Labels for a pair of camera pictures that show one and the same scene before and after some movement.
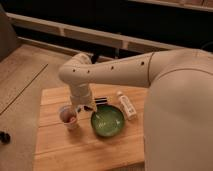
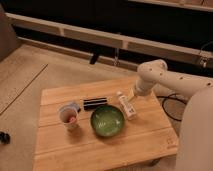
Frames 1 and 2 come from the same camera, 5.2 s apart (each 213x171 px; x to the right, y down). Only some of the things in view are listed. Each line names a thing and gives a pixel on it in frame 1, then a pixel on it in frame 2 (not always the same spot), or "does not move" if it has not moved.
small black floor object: x=5 y=138 does not move
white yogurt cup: x=69 y=116 does not move
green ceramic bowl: x=107 y=120 does not move
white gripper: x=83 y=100 to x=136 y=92
